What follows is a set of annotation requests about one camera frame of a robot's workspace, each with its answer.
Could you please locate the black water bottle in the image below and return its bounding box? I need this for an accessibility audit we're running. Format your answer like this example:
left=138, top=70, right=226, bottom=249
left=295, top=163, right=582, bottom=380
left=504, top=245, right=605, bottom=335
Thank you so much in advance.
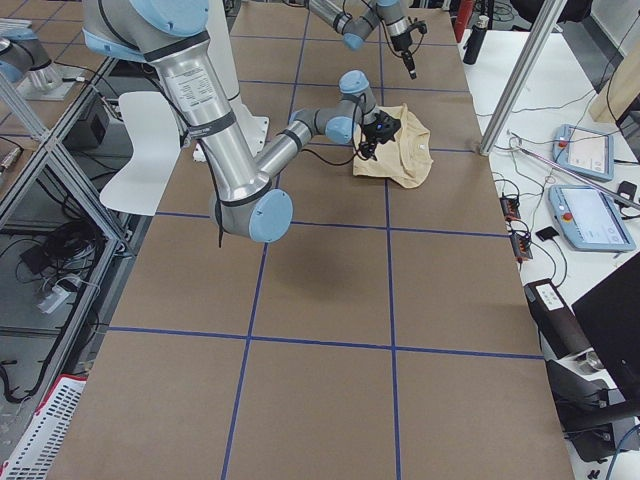
left=463, top=15, right=490, bottom=65

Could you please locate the black power adapter box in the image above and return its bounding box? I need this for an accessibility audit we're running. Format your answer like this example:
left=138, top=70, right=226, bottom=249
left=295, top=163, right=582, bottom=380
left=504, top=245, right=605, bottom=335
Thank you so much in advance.
left=615, top=181, right=637, bottom=208

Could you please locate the aluminium frame post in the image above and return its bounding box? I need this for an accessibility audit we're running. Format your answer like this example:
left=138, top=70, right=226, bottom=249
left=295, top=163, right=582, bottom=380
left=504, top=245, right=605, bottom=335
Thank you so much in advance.
left=479, top=0, right=567, bottom=156

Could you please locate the near blue teach pendant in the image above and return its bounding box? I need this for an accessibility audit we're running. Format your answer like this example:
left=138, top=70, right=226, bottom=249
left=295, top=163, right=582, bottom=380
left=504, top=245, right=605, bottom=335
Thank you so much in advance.
left=547, top=185, right=636, bottom=252

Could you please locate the red cylinder bottle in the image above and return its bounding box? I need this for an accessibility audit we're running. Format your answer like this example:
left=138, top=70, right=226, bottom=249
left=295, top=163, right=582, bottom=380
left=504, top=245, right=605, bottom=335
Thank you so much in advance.
left=453, top=0, right=475, bottom=43

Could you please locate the blue teach pendant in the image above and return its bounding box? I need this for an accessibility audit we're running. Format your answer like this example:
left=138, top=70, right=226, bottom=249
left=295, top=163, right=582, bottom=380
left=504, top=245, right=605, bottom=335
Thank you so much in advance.
left=552, top=124, right=614, bottom=182
left=547, top=185, right=636, bottom=252

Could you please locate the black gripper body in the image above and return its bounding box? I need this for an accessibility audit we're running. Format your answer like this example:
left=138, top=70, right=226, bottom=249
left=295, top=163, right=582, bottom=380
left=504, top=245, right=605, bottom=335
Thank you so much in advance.
left=390, top=30, right=413, bottom=54
left=357, top=120, right=383, bottom=148

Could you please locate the white plastic chair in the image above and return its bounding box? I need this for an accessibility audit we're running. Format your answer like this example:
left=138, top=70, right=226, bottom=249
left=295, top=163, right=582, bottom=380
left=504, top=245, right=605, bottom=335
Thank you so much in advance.
left=100, top=91, right=181, bottom=216

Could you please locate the yellow long-sleeve printed shirt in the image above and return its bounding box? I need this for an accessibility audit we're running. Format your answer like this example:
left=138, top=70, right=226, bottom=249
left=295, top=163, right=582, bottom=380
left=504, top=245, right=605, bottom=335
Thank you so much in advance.
left=352, top=103, right=433, bottom=189

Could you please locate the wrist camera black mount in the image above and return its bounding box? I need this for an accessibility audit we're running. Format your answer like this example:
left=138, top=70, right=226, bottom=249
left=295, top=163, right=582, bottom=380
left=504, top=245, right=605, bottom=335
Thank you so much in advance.
left=370, top=111, right=401, bottom=144
left=407, top=19, right=428, bottom=35

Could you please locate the small black phone device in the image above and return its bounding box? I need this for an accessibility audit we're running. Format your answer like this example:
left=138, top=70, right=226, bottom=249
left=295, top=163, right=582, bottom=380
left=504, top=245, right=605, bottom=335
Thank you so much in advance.
left=535, top=226, right=559, bottom=242

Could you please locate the white perforated basket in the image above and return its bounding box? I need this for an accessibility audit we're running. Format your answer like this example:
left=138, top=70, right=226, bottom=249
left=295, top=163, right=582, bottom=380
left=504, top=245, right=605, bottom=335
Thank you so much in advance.
left=1, top=374, right=87, bottom=479

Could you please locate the far blue teach pendant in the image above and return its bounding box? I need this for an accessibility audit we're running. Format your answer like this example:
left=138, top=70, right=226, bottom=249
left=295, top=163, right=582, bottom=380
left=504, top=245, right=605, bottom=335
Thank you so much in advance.
left=552, top=124, right=614, bottom=182

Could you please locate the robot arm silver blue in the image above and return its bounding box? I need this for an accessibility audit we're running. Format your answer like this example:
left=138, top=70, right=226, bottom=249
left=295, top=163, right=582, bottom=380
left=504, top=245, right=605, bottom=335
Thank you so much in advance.
left=299, top=0, right=428, bottom=80
left=82, top=1, right=385, bottom=243

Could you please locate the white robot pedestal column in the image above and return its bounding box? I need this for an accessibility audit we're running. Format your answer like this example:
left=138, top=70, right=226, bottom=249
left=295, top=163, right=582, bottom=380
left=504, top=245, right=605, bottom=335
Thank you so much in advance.
left=206, top=0, right=269, bottom=156

